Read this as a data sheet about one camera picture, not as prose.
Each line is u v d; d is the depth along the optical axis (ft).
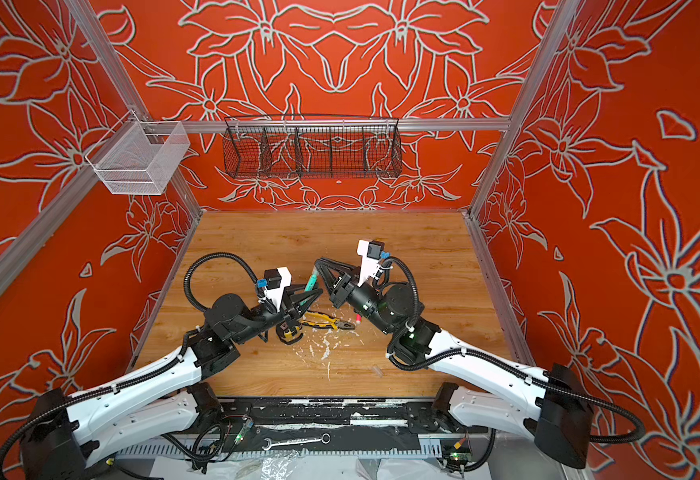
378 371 2.62
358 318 1.90
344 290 1.77
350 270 1.89
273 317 1.91
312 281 2.02
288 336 2.80
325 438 2.29
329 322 2.94
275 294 1.84
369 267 1.81
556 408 1.28
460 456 2.25
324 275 1.94
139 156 3.03
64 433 1.31
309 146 3.29
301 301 2.02
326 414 2.44
